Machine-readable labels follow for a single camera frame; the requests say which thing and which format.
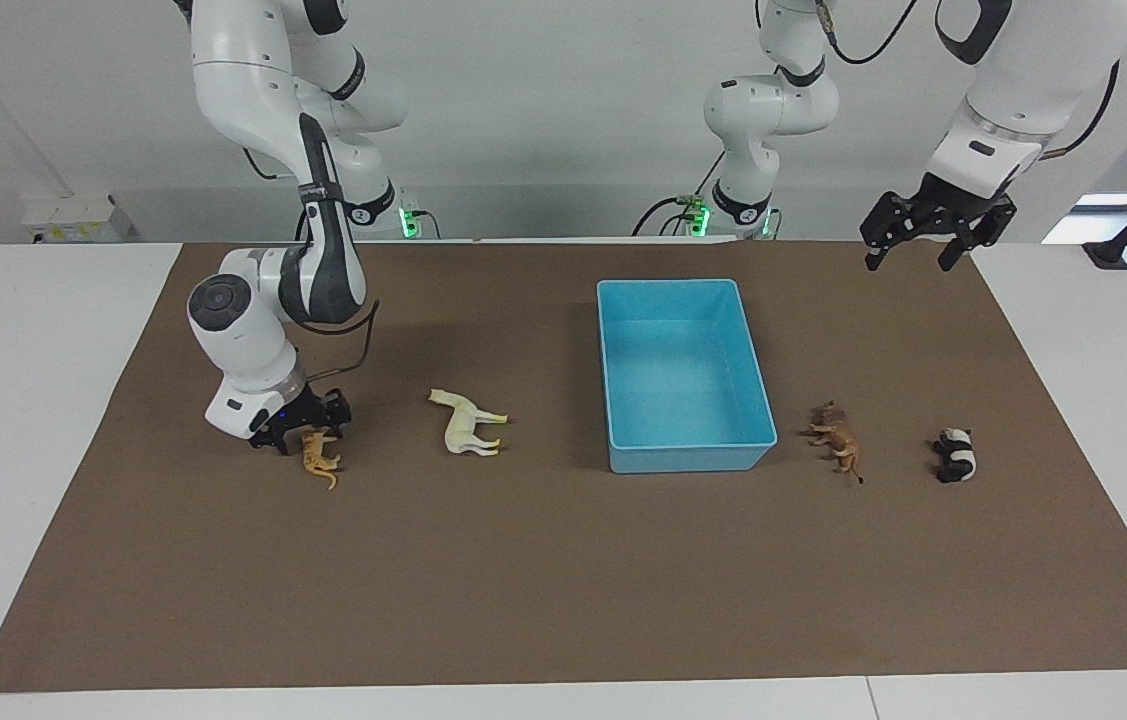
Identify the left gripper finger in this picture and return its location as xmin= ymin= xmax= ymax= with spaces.
xmin=861 ymin=193 xmax=914 ymax=273
xmin=938 ymin=203 xmax=1017 ymax=273

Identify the cream white horse toy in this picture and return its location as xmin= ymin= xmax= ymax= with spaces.
xmin=427 ymin=388 xmax=510 ymax=458

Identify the light blue storage box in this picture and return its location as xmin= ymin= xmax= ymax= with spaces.
xmin=596 ymin=278 xmax=780 ymax=475

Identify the white box by wall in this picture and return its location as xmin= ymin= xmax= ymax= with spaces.
xmin=21 ymin=193 xmax=136 ymax=244

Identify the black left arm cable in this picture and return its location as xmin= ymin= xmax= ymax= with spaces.
xmin=818 ymin=0 xmax=1124 ymax=161

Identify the black white panda toy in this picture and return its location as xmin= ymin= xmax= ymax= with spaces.
xmin=930 ymin=427 xmax=977 ymax=485

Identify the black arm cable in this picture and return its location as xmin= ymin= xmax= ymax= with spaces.
xmin=818 ymin=0 xmax=1124 ymax=161
xmin=303 ymin=298 xmax=382 ymax=386

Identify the orange striped tiger toy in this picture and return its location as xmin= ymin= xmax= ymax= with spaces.
xmin=300 ymin=427 xmax=343 ymax=491

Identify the black left base cable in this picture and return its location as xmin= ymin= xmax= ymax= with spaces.
xmin=631 ymin=150 xmax=724 ymax=239

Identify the brown table mat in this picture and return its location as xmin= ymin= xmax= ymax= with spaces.
xmin=0 ymin=240 xmax=1127 ymax=694

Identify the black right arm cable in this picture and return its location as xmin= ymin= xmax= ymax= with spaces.
xmin=303 ymin=298 xmax=382 ymax=386

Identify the brown lion toy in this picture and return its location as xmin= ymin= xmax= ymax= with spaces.
xmin=801 ymin=400 xmax=866 ymax=486

